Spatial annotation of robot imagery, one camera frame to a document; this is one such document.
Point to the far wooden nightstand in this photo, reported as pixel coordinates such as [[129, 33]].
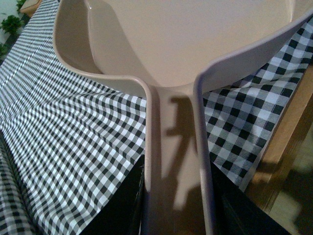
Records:
[[30, 7]]

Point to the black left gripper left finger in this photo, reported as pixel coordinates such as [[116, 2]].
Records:
[[122, 214]]

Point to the beige plastic dustpan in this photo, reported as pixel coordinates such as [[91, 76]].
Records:
[[170, 52]]

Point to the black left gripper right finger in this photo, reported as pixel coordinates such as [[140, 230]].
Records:
[[236, 213]]

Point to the black white checkered bedsheet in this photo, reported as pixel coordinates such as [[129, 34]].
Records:
[[67, 142]]

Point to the large potted green plant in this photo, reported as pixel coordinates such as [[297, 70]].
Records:
[[11, 25]]

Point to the wooden bed frame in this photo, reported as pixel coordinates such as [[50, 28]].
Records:
[[280, 153]]

